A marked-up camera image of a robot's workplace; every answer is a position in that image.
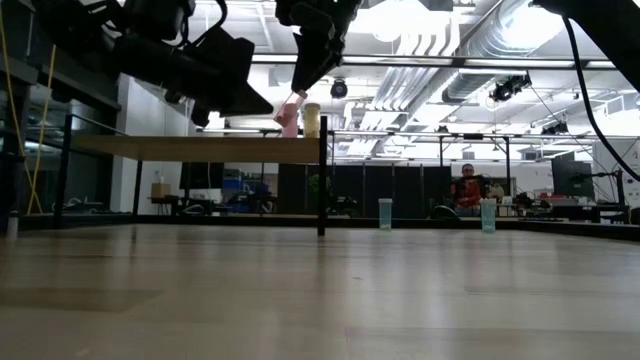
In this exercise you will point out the person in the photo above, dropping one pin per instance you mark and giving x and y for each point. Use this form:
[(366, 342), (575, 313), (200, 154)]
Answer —
[(467, 192)]

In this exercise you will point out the black ceiling spotlight cluster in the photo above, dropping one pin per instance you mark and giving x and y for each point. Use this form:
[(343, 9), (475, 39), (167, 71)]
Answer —
[(510, 87)]

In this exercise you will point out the pink medicine bottle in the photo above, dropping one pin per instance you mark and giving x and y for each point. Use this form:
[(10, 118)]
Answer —
[(295, 102)]

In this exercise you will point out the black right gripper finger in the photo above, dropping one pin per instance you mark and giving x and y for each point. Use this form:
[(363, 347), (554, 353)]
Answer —
[(336, 47), (310, 60)]

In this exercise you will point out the yellow medicine bottle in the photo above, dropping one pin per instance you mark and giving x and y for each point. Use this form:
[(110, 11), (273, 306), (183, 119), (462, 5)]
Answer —
[(312, 122)]

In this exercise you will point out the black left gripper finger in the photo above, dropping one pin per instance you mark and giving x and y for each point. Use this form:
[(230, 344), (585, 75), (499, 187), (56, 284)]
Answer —
[(230, 52), (240, 100)]

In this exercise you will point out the small grey cylinder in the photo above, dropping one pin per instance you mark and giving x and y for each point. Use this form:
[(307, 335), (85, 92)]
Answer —
[(12, 222)]

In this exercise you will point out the black computer monitor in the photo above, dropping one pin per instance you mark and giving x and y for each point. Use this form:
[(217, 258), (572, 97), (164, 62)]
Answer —
[(572, 177)]

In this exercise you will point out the black wall screen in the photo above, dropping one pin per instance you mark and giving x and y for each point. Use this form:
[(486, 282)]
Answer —
[(201, 175)]

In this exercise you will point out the black background rig frame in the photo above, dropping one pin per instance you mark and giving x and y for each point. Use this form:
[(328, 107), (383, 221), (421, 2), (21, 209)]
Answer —
[(507, 160)]

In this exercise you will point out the teal medicine bottle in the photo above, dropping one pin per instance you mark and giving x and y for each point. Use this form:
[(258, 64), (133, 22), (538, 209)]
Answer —
[(488, 216), (385, 215)]

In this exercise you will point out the black partition curtain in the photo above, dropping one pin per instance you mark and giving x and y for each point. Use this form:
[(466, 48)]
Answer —
[(400, 190)]

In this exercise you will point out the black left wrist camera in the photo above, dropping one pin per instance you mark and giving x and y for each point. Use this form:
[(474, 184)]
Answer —
[(160, 20)]

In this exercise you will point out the green potted plant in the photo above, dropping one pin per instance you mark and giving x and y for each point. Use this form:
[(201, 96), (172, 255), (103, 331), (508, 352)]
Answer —
[(312, 187)]

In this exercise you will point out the blue storage bins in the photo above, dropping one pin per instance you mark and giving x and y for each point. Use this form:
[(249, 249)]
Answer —
[(245, 187)]

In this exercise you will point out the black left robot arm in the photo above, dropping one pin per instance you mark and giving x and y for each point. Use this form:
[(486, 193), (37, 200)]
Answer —
[(75, 25)]

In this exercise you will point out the cardboard box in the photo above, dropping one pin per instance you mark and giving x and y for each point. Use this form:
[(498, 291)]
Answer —
[(161, 190)]

